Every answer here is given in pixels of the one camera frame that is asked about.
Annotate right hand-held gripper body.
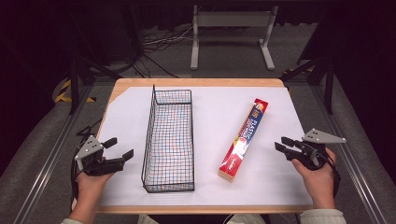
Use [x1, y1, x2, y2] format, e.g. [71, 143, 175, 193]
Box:
[284, 127, 347, 172]

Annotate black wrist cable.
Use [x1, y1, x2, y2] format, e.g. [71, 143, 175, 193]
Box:
[325, 152, 342, 200]

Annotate bundle of floor cables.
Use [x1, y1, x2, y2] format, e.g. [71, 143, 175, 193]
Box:
[129, 24, 195, 79]

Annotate black wire basket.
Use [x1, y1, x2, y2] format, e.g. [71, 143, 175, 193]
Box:
[140, 84, 196, 194]

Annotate yellow black hazard tape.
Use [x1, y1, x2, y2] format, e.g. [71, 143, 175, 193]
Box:
[53, 78, 96, 104]

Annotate black metal stand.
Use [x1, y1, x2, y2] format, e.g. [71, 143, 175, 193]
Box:
[281, 57, 336, 116]
[66, 55, 123, 116]

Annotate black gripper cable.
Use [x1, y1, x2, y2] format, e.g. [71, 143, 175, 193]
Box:
[69, 150, 82, 214]

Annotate black cable loop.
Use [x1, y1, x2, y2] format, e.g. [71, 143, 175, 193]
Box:
[76, 118, 104, 146]

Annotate aluminium rail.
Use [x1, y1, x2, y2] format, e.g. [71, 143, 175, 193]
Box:
[12, 83, 95, 224]
[311, 83, 390, 224]

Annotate red blue plastic wrap box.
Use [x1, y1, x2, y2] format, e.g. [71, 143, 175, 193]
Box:
[217, 98, 270, 184]

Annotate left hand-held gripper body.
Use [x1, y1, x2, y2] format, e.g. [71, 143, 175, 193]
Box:
[74, 134, 126, 177]

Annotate grey metal stand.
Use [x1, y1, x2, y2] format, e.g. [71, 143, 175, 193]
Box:
[190, 4, 279, 72]

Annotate white paper sheet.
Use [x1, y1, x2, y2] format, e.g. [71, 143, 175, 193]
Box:
[98, 86, 314, 207]

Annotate person's left hand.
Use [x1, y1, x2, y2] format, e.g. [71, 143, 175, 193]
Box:
[75, 169, 115, 207]

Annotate person's right hand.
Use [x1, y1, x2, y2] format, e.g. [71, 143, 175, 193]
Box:
[290, 147, 339, 210]

